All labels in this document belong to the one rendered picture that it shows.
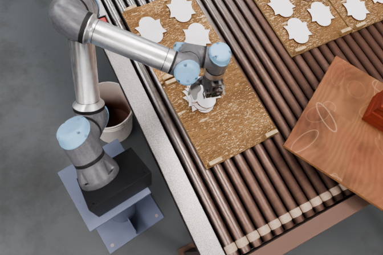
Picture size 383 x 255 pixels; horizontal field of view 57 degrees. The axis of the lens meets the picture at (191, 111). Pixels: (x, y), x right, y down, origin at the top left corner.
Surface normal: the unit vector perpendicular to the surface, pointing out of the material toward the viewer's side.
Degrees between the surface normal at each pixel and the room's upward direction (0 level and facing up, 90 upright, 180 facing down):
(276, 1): 0
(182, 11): 0
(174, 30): 0
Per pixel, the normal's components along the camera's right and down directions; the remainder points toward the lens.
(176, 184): 0.10, -0.37
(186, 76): -0.04, 0.48
